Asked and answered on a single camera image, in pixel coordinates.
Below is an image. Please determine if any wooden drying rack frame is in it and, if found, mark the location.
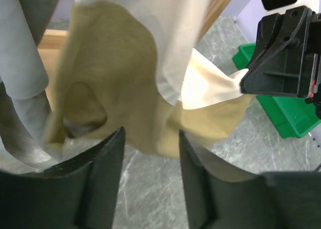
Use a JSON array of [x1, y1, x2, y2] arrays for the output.
[[37, 0, 241, 51]]

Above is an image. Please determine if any green plastic bin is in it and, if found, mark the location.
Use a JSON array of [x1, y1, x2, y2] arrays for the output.
[[232, 43, 321, 140]]

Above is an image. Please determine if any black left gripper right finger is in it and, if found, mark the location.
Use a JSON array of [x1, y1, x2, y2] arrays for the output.
[[179, 132, 320, 228]]

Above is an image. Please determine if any grey underwear hanging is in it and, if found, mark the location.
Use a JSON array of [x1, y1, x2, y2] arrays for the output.
[[1, 0, 61, 169]]

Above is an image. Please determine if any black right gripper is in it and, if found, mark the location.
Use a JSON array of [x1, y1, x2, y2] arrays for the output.
[[240, 0, 320, 98]]

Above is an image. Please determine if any tan underwear with white waistband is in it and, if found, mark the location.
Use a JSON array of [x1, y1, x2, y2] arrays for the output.
[[45, 0, 252, 158]]

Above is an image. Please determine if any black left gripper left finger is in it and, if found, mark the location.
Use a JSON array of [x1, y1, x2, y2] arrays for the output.
[[1, 128, 125, 228]]

